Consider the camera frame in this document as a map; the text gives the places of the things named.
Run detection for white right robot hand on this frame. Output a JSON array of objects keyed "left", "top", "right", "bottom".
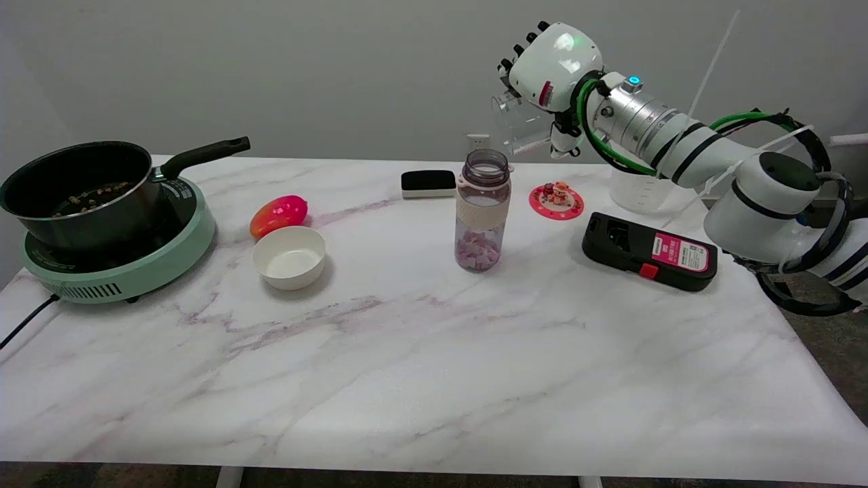
[{"left": 497, "top": 21, "right": 605, "bottom": 161}]

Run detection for small clear measuring cup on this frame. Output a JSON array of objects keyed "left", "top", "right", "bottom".
[{"left": 491, "top": 91, "right": 554, "bottom": 156}]

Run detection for large translucent measuring jug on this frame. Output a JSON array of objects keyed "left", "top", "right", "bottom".
[{"left": 608, "top": 165, "right": 699, "bottom": 216}]

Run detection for pink round coaster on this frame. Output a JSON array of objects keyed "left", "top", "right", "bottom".
[{"left": 529, "top": 182, "right": 585, "bottom": 221}]

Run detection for clear purple water bottle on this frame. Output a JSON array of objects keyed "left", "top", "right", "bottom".
[{"left": 454, "top": 149, "right": 514, "bottom": 273}]

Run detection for black white board eraser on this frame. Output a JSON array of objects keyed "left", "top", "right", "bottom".
[{"left": 401, "top": 169, "right": 457, "bottom": 199}]

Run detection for black device with pink label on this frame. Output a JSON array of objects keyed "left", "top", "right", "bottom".
[{"left": 582, "top": 211, "right": 719, "bottom": 293}]

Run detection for pink white candy pieces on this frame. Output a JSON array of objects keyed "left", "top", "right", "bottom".
[{"left": 456, "top": 230, "right": 502, "bottom": 271}]

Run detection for red orange toy mango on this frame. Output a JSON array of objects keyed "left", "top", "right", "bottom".
[{"left": 250, "top": 195, "right": 309, "bottom": 239}]

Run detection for white round bowl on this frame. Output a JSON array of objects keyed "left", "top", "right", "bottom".
[{"left": 252, "top": 226, "right": 327, "bottom": 291}]

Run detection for mint green induction cooker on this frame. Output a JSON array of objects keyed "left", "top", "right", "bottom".
[{"left": 22, "top": 176, "right": 217, "bottom": 304}]

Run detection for brown beans pile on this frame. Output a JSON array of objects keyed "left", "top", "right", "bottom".
[{"left": 52, "top": 180, "right": 131, "bottom": 218}]

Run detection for green robot cable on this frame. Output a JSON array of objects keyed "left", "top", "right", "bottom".
[{"left": 576, "top": 78, "right": 795, "bottom": 178}]

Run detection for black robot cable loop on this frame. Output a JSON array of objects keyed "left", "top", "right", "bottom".
[{"left": 751, "top": 108, "right": 863, "bottom": 317}]

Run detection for black saucepan with handle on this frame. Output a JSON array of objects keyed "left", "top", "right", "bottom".
[{"left": 0, "top": 136, "right": 251, "bottom": 253}]

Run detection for black power cord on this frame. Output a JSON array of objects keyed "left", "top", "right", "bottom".
[{"left": 0, "top": 293, "right": 60, "bottom": 350}]

